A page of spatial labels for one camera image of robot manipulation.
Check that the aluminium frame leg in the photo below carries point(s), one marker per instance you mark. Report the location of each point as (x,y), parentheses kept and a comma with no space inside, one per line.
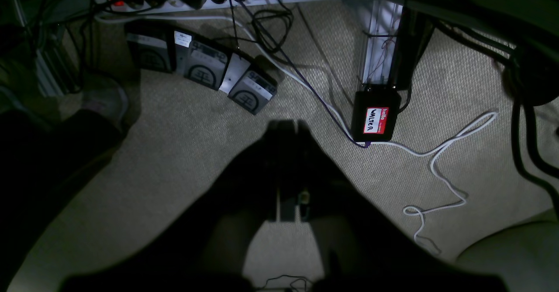
(382,22)

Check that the black foot pedal left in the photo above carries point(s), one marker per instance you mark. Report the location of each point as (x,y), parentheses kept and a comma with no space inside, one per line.
(149,45)

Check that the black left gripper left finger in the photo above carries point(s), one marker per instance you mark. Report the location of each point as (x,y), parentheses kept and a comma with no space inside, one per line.
(205,248)

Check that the black foot pedal right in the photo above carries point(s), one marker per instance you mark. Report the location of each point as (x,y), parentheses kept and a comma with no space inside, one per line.
(250,82)

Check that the black box with name tag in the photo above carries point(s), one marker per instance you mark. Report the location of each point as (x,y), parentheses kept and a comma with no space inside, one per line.
(375,113)

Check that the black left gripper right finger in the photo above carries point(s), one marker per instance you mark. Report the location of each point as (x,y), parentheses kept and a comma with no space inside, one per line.
(360,248)

